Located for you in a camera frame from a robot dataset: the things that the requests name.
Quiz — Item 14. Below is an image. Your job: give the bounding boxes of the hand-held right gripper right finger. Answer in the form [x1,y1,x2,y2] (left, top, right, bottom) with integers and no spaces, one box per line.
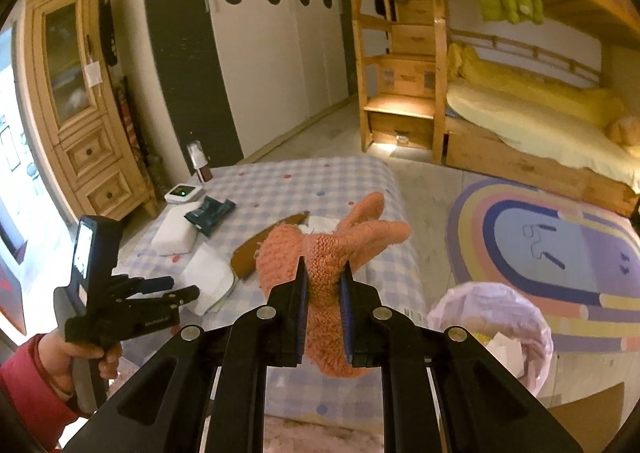
[340,269,583,453]

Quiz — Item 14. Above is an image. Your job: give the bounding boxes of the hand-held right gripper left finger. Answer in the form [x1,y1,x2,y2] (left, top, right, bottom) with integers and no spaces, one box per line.
[62,257,308,453]

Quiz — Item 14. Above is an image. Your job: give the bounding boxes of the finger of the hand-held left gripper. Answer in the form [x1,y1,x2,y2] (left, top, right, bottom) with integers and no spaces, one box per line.
[114,276,175,295]
[134,285,201,310]

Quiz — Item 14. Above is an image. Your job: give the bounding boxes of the orange knitted glove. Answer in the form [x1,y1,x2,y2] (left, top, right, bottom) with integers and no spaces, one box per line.
[255,192,412,379]

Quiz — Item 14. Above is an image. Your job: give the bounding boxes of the person's left forearm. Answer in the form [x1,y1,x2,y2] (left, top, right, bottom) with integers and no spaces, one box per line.
[0,335,81,451]

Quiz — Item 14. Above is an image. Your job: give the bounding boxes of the person's left hand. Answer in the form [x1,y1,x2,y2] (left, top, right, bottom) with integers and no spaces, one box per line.
[40,334,124,399]

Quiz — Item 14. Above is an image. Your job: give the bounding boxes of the white flat tissue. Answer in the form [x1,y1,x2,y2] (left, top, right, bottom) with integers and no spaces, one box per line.
[181,245,236,316]

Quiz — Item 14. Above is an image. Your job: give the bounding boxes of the white foam block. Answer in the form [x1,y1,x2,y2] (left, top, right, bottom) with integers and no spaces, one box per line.
[151,208,201,255]

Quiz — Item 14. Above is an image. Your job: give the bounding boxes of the brown flat packet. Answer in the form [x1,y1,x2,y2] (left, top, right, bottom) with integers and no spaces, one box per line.
[231,210,311,280]

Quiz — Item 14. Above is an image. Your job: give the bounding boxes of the dark teal packet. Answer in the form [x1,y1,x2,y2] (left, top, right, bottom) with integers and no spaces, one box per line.
[184,198,237,236]

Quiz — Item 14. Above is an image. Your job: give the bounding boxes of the crumpled white tissue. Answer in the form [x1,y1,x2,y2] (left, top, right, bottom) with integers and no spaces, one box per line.
[304,214,347,235]

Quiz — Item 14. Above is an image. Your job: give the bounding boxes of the white desktop monitor device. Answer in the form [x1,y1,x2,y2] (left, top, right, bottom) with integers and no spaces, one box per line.
[164,183,205,205]

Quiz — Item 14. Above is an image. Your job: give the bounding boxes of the white brown spray bottle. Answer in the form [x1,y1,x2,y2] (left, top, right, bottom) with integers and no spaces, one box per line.
[187,142,213,182]

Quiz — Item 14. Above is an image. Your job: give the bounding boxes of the checkered tablecloth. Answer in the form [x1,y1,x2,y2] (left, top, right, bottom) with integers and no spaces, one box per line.
[120,156,428,421]

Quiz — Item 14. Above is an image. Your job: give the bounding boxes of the dark leaning bundle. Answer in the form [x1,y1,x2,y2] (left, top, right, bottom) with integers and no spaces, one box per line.
[117,76,166,194]

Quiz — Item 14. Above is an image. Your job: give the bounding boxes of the wooden cabinet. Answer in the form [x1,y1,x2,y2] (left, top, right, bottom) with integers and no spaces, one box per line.
[24,0,158,219]

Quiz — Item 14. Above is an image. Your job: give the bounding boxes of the pastel rainbow rug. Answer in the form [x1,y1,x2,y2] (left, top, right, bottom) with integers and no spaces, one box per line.
[445,177,640,354]

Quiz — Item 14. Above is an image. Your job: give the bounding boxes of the wooden bunk bed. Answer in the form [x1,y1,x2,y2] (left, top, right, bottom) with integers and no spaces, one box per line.
[422,0,640,219]

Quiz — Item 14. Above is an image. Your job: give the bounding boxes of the wooden stair drawers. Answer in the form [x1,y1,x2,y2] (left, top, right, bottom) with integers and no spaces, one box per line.
[352,0,446,164]

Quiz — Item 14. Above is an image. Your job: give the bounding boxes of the cardboard box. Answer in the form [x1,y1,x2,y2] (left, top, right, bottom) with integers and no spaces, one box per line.
[537,380,626,414]

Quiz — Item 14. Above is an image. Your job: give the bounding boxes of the white wardrobe with dark panel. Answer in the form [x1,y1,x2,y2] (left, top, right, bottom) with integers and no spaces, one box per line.
[141,0,351,166]

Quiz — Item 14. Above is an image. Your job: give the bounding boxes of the pale yellow bed sheet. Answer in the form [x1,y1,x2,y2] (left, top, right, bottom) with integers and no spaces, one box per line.
[445,83,640,184]

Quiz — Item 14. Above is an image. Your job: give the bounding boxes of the black hanging bag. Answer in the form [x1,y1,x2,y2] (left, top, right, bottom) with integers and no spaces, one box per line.
[99,0,118,66]

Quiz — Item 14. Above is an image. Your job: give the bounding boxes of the yellow duvet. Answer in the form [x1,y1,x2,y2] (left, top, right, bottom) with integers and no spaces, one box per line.
[447,43,628,126]

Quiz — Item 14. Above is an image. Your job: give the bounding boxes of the yellow plush toy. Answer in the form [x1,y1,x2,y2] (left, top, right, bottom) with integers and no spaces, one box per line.
[605,116,640,149]

